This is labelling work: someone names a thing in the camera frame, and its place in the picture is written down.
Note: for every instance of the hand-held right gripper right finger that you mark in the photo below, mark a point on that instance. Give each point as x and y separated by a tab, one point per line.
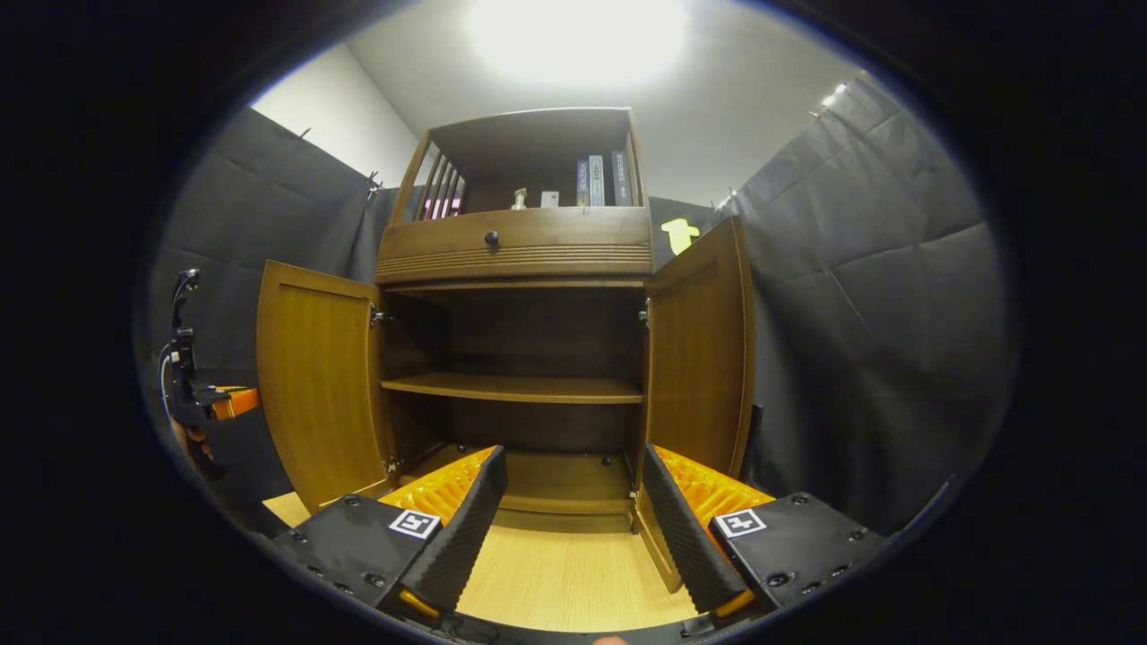
685	537

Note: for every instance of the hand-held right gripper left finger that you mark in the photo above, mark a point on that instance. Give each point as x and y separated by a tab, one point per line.
466	528

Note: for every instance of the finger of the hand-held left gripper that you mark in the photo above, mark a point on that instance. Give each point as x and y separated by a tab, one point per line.
237	401

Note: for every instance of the wooden shoe cabinet door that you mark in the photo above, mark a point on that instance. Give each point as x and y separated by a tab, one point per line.
318	385
699	358

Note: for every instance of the wooden double-door shoe cabinet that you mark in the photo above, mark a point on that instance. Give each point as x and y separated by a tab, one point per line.
520	331

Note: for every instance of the wooden cabinet drawer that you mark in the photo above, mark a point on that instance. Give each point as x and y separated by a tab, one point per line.
556	242

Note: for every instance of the black backdrop cloth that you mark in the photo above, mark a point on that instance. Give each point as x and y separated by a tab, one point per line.
878	313

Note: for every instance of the small white figurine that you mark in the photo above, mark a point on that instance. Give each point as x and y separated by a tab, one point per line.
519	199

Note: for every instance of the upright grey book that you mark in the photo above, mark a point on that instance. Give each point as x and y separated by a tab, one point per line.
582	184

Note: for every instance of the upright dark book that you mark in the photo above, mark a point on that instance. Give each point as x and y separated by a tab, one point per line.
621	179

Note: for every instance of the upright pale blue book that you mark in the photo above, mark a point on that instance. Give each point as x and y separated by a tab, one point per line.
597	181

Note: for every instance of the small ceiling light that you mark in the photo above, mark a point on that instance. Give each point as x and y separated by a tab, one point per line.
833	94

